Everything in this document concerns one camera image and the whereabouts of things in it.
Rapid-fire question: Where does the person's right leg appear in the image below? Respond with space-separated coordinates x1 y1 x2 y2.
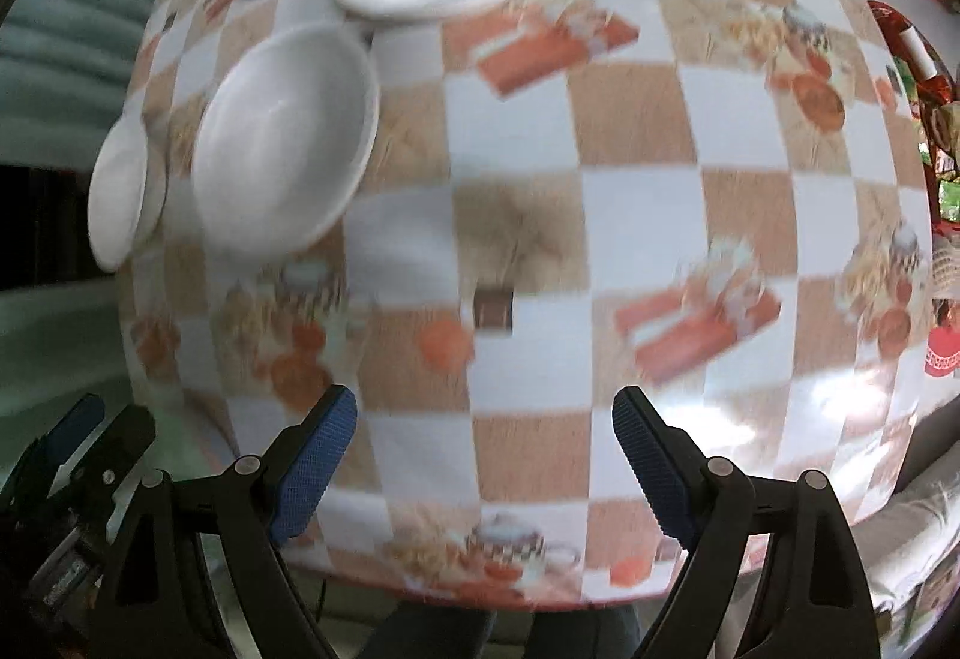
525 606 646 659

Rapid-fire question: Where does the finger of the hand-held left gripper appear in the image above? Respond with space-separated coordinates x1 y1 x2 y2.
0 393 106 517
45 404 156 517

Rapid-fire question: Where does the pile of snack packets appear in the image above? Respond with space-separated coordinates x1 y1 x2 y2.
866 0 960 383

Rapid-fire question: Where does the small white plate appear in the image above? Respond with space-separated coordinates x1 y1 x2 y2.
88 118 169 272

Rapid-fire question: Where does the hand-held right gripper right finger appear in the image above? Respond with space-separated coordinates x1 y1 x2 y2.
613 387 878 659

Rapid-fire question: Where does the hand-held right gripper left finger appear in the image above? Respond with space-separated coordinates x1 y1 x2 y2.
97 384 359 659

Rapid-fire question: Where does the person's leg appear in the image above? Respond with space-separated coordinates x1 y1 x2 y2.
375 603 500 659
525 606 646 659

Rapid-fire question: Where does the person's left leg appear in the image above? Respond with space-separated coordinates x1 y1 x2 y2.
375 603 500 659

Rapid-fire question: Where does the checkered printed tablecloth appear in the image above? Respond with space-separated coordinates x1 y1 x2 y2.
116 0 938 609

